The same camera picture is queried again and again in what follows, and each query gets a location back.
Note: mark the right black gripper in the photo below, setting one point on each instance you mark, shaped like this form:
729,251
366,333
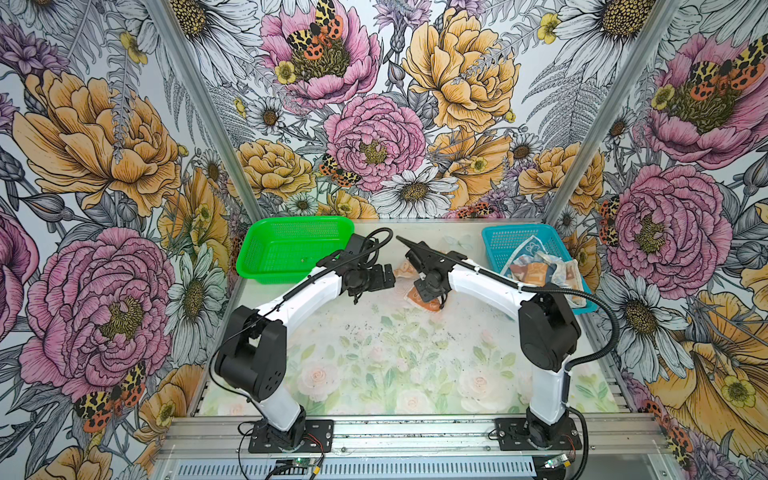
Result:
425,294

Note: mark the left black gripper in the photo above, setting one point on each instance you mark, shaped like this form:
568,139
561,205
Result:
379,279

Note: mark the teal plastic basket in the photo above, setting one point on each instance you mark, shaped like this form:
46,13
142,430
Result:
501,240

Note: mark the green plastic basket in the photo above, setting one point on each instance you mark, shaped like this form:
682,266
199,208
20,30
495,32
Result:
284,250

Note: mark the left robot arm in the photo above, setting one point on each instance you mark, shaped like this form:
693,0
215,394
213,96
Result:
252,358

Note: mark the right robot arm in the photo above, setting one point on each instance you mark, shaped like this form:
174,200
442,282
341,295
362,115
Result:
548,329

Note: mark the cream orange patterned towel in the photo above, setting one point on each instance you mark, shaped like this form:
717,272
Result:
549,269

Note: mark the blue white patterned towel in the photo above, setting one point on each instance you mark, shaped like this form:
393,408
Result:
526,251

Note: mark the green circuit board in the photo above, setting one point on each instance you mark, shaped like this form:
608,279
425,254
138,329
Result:
297,464

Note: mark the white vented strip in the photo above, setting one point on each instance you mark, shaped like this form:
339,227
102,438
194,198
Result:
513,467

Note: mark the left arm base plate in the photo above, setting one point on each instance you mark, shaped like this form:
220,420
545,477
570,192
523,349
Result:
308,436

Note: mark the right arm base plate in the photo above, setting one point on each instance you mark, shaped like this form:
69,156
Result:
523,434

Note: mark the aluminium front rail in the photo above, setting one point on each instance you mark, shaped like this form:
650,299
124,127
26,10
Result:
414,436

